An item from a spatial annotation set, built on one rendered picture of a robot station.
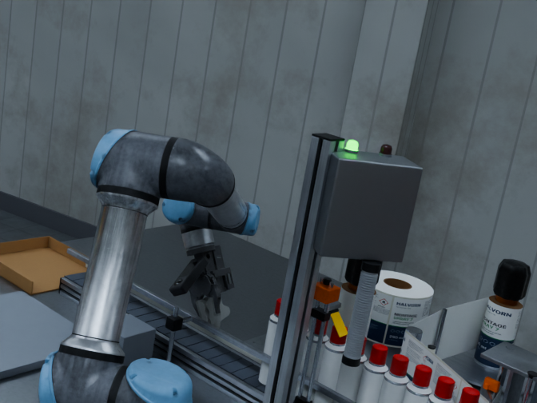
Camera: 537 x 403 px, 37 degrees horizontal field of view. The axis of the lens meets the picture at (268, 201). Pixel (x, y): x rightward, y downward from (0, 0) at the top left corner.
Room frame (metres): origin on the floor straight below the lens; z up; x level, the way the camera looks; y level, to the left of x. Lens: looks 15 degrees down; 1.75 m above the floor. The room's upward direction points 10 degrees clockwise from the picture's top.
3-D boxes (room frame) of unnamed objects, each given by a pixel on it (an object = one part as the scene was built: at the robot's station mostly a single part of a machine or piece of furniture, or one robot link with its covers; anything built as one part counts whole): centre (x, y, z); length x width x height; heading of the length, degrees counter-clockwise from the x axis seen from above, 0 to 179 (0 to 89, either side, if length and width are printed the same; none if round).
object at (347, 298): (1.90, -0.26, 1.03); 0.09 x 0.09 x 0.30
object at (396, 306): (2.11, -0.39, 0.95); 0.20 x 0.20 x 0.14
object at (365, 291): (1.45, -0.21, 1.18); 0.04 x 0.04 x 0.21
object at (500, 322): (1.99, -0.65, 1.04); 0.09 x 0.09 x 0.29
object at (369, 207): (1.50, -0.18, 1.38); 0.17 x 0.10 x 0.19; 107
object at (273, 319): (1.69, -0.07, 0.98); 0.05 x 0.05 x 0.20
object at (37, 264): (2.25, 0.64, 0.85); 0.30 x 0.26 x 0.04; 52
